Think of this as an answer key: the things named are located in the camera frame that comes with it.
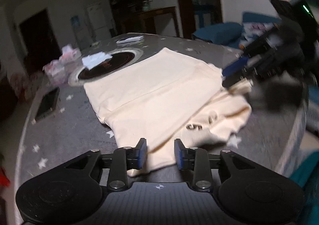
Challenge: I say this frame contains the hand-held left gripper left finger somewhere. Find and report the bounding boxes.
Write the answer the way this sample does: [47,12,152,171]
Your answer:
[63,138,148,192]

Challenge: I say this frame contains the black smartphone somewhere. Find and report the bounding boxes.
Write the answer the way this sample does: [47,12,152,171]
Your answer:
[34,87,60,121]

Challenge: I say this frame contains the white power strip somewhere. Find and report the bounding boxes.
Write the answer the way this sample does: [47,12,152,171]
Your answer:
[117,36,144,44]

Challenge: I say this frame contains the cream printed shirt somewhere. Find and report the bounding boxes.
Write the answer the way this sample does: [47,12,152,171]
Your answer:
[83,48,252,178]

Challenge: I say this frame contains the round built-in induction cooktop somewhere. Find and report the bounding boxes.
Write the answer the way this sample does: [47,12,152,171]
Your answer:
[68,48,144,87]

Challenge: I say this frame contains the wooden side table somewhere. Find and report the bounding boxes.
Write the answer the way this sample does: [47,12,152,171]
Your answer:
[136,7,180,38]

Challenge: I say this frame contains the white water dispenser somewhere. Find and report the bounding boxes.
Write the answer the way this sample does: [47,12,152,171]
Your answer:
[75,27,88,49]

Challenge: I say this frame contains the blue chair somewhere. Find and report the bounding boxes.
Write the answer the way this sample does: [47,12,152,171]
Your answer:
[192,22,243,48]

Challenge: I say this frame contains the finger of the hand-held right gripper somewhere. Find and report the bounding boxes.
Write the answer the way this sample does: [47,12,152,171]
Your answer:
[221,74,253,89]
[221,56,250,79]

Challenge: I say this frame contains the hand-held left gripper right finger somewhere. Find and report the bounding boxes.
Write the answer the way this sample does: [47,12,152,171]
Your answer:
[174,138,255,192]

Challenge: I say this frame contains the polka dot play tent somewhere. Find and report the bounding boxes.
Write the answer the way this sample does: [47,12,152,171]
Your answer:
[10,70,45,102]

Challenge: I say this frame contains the dark wooden door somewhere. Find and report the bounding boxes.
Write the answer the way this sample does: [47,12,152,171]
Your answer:
[19,8,61,73]

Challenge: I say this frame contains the white refrigerator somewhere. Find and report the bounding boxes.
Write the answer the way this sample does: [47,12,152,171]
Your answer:
[86,2,112,41]

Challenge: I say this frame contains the crumpled white tissue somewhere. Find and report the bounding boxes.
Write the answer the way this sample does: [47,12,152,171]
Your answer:
[82,52,112,70]

